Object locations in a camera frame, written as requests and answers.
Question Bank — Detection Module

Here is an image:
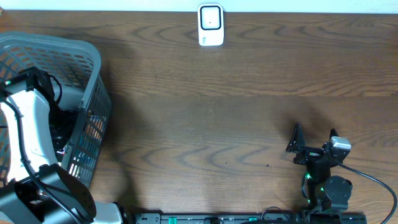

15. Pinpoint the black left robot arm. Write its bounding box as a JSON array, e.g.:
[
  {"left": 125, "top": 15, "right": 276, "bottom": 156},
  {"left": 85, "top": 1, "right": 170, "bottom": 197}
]
[{"left": 1, "top": 67, "right": 126, "bottom": 223}]

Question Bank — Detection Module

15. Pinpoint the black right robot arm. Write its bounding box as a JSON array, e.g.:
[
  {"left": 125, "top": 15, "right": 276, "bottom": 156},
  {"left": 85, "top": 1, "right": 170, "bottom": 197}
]
[{"left": 285, "top": 124, "right": 352, "bottom": 223}]

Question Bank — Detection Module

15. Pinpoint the white barcode scanner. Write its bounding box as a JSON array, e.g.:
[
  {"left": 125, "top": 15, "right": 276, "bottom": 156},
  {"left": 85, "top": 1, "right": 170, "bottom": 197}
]
[{"left": 197, "top": 3, "right": 224, "bottom": 47}]

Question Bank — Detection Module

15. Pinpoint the grey plastic shopping basket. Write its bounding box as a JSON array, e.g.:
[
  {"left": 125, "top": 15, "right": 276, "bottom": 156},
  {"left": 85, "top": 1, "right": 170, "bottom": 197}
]
[{"left": 1, "top": 32, "right": 112, "bottom": 185}]

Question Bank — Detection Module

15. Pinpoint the black right camera cable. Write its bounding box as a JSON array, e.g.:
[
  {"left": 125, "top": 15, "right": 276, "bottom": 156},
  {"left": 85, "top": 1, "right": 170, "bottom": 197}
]
[{"left": 334, "top": 158, "right": 398, "bottom": 224}]

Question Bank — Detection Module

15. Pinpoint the black camera cable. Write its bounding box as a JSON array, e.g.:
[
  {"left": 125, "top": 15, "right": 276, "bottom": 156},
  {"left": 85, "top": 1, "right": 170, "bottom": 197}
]
[
  {"left": 0, "top": 74, "right": 81, "bottom": 224},
  {"left": 334, "top": 158, "right": 398, "bottom": 224}
]

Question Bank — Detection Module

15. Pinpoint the black left camera cable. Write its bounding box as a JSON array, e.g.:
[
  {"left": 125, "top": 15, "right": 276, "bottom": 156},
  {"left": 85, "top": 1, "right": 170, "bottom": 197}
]
[{"left": 0, "top": 74, "right": 81, "bottom": 224}]

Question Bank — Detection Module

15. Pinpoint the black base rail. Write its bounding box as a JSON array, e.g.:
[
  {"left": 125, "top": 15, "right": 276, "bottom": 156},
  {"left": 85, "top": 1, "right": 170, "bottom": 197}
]
[{"left": 134, "top": 212, "right": 367, "bottom": 224}]

